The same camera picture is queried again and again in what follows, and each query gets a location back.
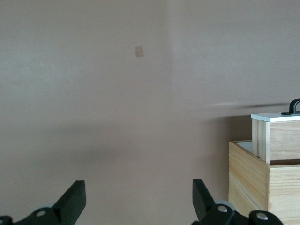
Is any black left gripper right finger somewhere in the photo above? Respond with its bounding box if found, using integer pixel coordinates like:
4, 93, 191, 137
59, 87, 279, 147
192, 179, 282, 225

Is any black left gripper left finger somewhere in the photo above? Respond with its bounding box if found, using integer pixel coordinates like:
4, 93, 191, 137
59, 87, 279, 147
0, 180, 87, 225

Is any white-front wooden drawer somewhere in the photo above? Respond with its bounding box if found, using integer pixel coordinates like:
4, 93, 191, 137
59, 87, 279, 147
250, 112, 300, 165

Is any black metal drawer handle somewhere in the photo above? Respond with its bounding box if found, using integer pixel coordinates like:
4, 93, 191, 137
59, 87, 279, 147
281, 98, 300, 116

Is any light wooden drawer cabinet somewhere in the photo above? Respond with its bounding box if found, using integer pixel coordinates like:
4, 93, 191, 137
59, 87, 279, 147
228, 140, 300, 225

